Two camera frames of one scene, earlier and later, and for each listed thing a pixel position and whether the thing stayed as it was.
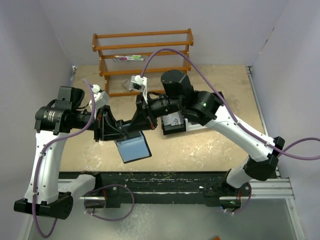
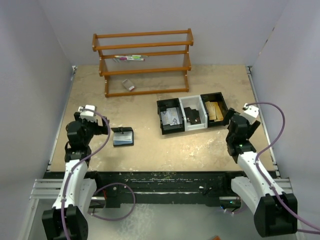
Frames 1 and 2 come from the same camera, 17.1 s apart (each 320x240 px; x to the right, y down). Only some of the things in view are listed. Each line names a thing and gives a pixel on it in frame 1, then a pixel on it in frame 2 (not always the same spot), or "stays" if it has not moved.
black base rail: x=119 y=188 stays
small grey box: x=126 y=84 stays
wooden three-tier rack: x=134 y=63 stays
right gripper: x=143 y=119 → x=253 y=127
